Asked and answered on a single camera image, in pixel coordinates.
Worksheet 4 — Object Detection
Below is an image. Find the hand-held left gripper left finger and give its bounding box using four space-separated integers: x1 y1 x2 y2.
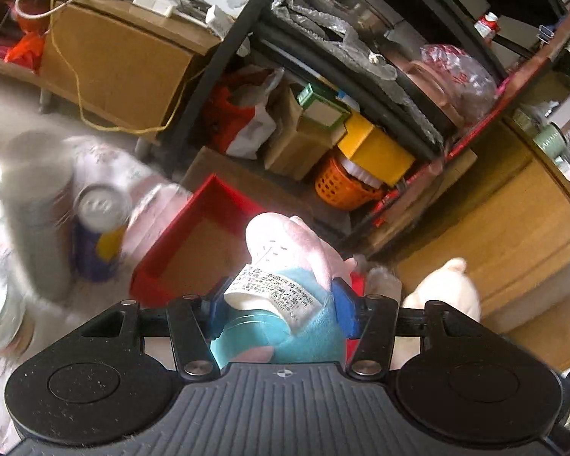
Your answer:
78 285 230 383

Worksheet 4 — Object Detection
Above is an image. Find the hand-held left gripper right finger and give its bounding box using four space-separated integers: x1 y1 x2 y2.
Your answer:
331 277 486 377

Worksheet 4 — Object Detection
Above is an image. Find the red box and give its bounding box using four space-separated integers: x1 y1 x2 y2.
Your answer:
130 173 271 306

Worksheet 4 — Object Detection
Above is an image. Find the pink and blue plush toy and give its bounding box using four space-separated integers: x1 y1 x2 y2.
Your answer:
211 213 363 367

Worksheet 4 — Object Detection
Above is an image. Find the cream plush toy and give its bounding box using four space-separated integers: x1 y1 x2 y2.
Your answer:
401 257 481 325

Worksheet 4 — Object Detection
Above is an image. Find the grey plush toy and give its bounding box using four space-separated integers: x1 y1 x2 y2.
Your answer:
364 266 402 306

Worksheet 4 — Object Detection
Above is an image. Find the orange plastic basket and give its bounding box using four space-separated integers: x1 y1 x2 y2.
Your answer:
314 151 386 212

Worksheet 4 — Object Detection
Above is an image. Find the purple and yellow drink can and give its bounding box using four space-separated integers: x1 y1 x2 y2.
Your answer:
73 182 134 284

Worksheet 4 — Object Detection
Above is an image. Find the yellow box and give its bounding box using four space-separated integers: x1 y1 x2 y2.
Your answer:
337 120 417 187

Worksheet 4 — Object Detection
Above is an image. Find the brown cardboard box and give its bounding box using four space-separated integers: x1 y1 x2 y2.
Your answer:
263 83 348 182

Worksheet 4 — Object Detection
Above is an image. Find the red and white plastic bag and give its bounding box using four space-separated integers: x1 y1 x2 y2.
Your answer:
203 68 287 161

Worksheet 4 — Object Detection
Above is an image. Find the green and white box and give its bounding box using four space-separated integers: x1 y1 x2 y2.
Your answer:
296 82 353 127

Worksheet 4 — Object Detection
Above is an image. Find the round metal tin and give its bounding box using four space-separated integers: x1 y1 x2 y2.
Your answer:
0 266 35 358

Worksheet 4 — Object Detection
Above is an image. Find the silver thermos flask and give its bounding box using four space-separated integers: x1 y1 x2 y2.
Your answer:
0 130 84 303

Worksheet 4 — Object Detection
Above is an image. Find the pink cooking pot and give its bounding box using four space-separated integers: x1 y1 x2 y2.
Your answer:
398 59 462 125

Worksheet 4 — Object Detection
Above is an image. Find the clear bag with red print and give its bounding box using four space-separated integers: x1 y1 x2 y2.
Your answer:
420 43 498 122

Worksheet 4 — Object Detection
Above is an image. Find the green mug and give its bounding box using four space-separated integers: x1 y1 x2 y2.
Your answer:
533 122 570 158

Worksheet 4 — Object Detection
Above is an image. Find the black metal shelf rack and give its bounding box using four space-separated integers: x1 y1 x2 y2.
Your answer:
160 0 570 243

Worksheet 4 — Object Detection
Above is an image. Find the wooden TV cabinet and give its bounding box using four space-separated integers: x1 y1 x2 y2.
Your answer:
0 0 229 130

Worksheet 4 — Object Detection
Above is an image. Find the bubble wrap sheet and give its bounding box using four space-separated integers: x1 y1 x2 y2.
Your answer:
271 0 400 81

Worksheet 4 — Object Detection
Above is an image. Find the red capped bottle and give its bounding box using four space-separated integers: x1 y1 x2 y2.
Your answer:
474 11 500 41

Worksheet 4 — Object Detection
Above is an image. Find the white power strip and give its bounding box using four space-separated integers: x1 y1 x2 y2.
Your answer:
132 0 177 18

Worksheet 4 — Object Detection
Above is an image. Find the red cloth bag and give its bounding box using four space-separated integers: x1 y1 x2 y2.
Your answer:
4 32 46 73

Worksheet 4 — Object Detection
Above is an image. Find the yellow cable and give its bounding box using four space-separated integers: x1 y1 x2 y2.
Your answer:
14 0 205 134

